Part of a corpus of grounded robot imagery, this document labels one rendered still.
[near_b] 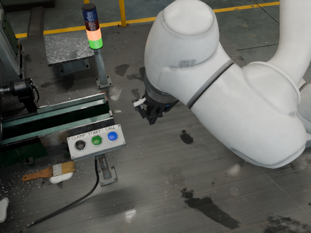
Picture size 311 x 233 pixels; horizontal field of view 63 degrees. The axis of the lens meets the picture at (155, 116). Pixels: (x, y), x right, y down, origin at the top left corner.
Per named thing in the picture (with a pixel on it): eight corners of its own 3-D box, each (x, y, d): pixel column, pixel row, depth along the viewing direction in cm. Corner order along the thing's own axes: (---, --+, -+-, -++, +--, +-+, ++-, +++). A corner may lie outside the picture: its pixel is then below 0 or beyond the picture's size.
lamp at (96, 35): (89, 41, 112) (87, 32, 109) (86, 34, 116) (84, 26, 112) (102, 39, 113) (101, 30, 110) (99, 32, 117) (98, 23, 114)
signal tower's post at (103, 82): (98, 89, 132) (80, 12, 101) (95, 79, 137) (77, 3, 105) (113, 85, 134) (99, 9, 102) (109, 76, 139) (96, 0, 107)
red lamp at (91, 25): (87, 32, 109) (84, 22, 105) (84, 26, 112) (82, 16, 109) (101, 30, 110) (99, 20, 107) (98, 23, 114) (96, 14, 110)
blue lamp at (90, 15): (84, 22, 105) (82, 12, 102) (82, 16, 109) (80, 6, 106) (99, 20, 107) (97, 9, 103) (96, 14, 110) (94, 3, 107)
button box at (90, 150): (73, 162, 80) (71, 159, 75) (69, 141, 82) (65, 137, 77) (126, 147, 84) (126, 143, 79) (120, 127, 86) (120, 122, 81)
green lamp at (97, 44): (91, 50, 116) (89, 41, 112) (89, 43, 119) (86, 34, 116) (104, 47, 117) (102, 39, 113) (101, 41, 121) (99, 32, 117)
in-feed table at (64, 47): (54, 82, 136) (47, 64, 127) (50, 54, 152) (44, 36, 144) (98, 72, 141) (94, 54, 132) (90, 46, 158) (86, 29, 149)
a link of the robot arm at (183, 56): (129, 69, 47) (180, 119, 45) (133, 9, 32) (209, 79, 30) (169, 38, 50) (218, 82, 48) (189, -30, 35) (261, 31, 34)
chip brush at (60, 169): (22, 185, 97) (21, 184, 96) (22, 174, 100) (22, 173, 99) (77, 171, 101) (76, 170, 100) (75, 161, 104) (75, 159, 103)
